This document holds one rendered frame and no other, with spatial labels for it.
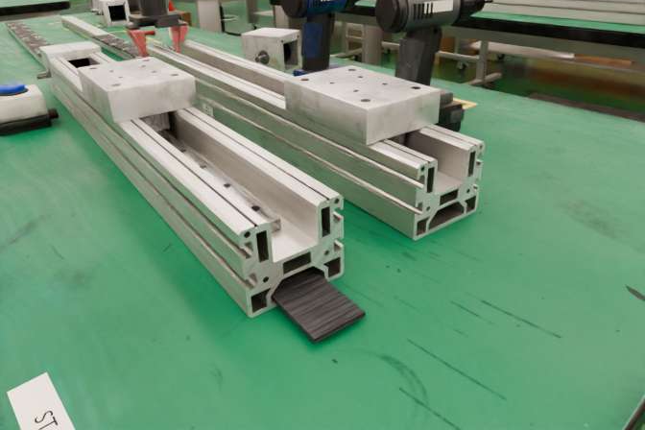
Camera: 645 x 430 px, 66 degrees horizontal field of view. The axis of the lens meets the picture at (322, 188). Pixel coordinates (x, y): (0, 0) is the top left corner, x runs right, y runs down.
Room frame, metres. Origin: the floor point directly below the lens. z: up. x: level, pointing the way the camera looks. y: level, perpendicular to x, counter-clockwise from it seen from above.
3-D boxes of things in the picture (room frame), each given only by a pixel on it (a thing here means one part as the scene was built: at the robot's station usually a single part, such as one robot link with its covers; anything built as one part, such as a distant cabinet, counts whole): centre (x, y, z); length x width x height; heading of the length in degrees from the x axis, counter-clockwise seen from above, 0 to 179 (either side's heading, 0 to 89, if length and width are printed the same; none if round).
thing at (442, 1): (0.75, -0.18, 0.89); 0.20 x 0.08 x 0.22; 118
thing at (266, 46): (1.14, 0.11, 0.83); 0.11 x 0.10 x 0.10; 150
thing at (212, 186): (0.67, 0.25, 0.82); 0.80 x 0.10 x 0.09; 35
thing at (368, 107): (0.58, -0.05, 0.87); 0.16 x 0.11 x 0.07; 35
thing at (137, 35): (1.14, 0.38, 0.87); 0.07 x 0.07 x 0.09; 36
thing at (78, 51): (1.03, 0.52, 0.83); 0.12 x 0.09 x 0.10; 125
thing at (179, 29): (1.17, 0.34, 0.86); 0.07 x 0.07 x 0.09; 36
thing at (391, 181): (0.78, 0.10, 0.82); 0.80 x 0.10 x 0.09; 35
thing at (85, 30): (1.66, 0.72, 0.79); 0.96 x 0.04 x 0.03; 35
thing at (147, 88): (0.67, 0.25, 0.87); 0.16 x 0.11 x 0.07; 35
